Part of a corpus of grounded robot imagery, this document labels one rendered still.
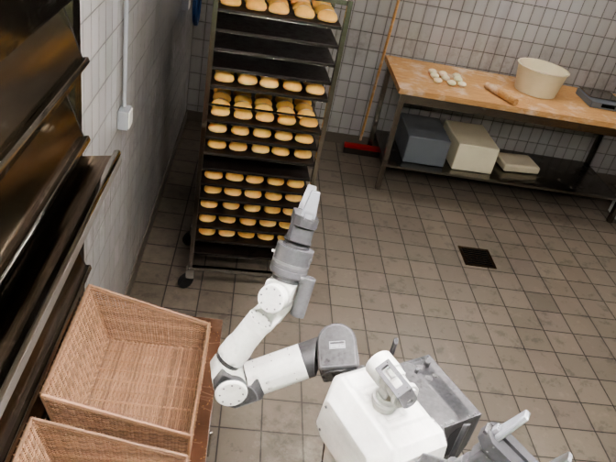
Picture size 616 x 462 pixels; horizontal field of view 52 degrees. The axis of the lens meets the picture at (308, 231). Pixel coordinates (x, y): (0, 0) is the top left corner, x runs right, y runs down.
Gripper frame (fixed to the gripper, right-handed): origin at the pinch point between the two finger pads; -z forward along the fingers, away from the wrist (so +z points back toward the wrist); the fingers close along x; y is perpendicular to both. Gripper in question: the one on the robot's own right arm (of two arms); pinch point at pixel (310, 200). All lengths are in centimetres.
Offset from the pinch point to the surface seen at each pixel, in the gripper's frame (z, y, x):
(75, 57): -14, 73, -53
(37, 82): -6, 72, -24
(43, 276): 37, 55, -10
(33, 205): 25, 66, -25
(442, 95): -66, -110, -341
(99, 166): 16, 61, -63
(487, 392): 95, -145, -176
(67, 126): 7, 71, -57
